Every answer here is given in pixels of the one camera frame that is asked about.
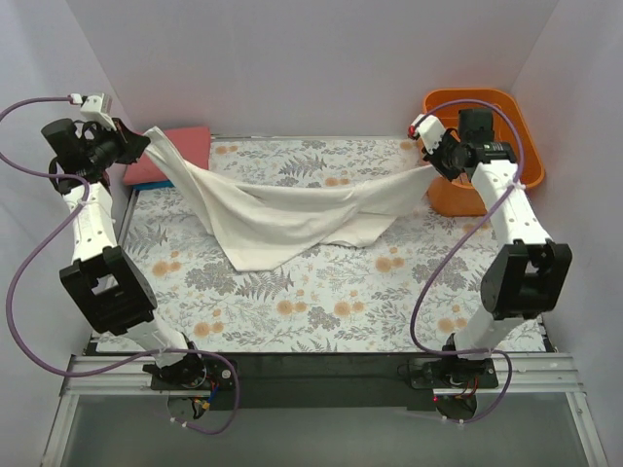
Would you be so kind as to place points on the floral patterned table mat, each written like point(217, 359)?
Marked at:
point(417, 284)

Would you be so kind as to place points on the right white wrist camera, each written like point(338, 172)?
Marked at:
point(428, 129)

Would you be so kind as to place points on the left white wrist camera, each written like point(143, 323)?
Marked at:
point(95, 108)

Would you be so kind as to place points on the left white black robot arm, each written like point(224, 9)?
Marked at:
point(102, 280)

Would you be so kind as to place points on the folded red t shirt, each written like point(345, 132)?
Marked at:
point(168, 149)

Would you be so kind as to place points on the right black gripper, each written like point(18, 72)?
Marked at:
point(442, 159)

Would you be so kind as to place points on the orange plastic basket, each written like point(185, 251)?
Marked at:
point(491, 128)

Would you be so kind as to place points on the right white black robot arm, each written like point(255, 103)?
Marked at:
point(527, 275)

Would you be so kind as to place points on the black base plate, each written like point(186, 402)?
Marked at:
point(444, 373)

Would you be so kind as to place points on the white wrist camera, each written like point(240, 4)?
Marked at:
point(95, 108)
point(428, 129)

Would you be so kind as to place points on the folded blue t shirt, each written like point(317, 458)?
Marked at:
point(152, 186)

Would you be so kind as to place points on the aluminium mounting rail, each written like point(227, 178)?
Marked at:
point(529, 372)

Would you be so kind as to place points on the white t shirt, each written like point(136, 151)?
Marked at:
point(262, 227)

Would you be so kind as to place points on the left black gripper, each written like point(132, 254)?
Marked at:
point(125, 146)

